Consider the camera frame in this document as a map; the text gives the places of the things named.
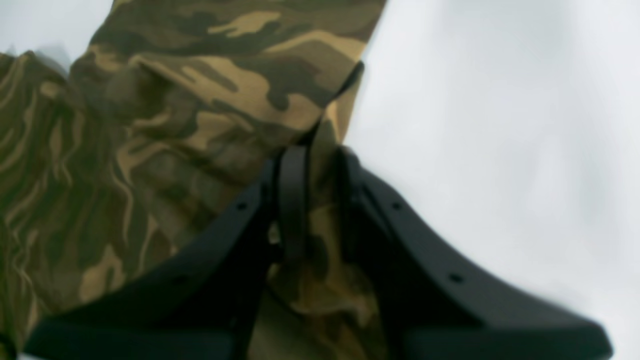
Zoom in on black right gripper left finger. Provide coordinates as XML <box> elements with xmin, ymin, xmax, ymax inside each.
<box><xmin>22</xmin><ymin>146</ymin><xmax>307</xmax><ymax>360</ymax></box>

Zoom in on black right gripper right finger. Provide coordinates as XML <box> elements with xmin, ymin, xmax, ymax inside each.
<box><xmin>337</xmin><ymin>147</ymin><xmax>613</xmax><ymax>360</ymax></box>

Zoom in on camouflage T-shirt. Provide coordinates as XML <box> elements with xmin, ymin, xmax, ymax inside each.
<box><xmin>0</xmin><ymin>0</ymin><xmax>389</xmax><ymax>360</ymax></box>

